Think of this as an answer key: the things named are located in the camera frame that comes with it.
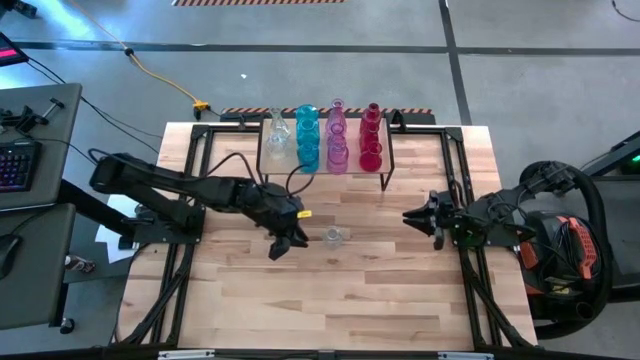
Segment monitor with red screen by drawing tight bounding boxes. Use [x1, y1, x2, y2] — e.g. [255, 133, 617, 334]
[0, 30, 30, 69]

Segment red bulb glass vase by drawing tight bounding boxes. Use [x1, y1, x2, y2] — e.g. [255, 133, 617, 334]
[358, 141, 384, 174]

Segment grey desk with mouse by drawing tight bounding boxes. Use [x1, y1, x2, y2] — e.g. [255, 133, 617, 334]
[0, 202, 76, 331]

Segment yellow extension cable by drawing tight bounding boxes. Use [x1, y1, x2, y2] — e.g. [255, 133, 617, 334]
[67, 0, 212, 121]

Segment dark grey side table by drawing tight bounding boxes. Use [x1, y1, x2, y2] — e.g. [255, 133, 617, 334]
[592, 175, 640, 291]

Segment small dark bottle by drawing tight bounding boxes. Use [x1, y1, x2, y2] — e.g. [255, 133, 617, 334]
[63, 254, 97, 274]

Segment teal square glass vase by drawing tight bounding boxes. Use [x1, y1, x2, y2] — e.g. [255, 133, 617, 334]
[294, 118, 321, 147]

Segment tall red ribbed vase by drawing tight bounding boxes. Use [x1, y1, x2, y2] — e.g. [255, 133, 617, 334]
[360, 102, 383, 129]

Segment clear flask-shaped glass vase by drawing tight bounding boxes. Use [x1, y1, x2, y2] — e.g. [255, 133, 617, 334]
[267, 106, 293, 139]

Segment black clamp tool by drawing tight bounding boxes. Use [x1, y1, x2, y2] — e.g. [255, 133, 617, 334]
[0, 97, 66, 135]

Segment grey desk with keyboard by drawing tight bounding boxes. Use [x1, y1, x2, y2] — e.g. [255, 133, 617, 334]
[0, 82, 84, 211]

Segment black corrugated hose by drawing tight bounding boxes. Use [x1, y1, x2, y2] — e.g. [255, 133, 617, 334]
[519, 159, 614, 341]

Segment black computer mouse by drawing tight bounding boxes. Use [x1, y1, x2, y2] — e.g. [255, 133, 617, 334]
[0, 233, 22, 281]

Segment orange and black device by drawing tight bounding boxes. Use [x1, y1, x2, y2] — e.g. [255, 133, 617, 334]
[519, 209, 609, 321]

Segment black desk support beam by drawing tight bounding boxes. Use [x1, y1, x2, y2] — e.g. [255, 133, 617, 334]
[57, 178, 139, 239]

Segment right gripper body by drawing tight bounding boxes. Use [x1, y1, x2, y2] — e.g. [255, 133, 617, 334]
[433, 189, 484, 242]

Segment wooden shelf with black frame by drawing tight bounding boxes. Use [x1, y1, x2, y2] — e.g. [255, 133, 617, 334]
[255, 112, 396, 194]

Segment wide pink ribbed vase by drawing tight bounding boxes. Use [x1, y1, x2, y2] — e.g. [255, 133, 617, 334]
[326, 142, 350, 176]

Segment black keyboard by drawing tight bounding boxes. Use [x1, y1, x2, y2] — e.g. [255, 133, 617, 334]
[0, 139, 44, 194]

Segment black box with green lights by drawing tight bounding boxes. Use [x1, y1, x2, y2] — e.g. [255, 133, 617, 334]
[607, 130, 640, 176]

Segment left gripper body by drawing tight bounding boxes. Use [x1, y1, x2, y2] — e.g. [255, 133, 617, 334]
[244, 182, 307, 242]

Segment white paper sheet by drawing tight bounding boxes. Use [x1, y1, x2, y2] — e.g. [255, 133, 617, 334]
[94, 192, 151, 265]

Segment clear ribbed glass jar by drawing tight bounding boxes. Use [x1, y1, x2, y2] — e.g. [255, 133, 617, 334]
[322, 225, 347, 250]

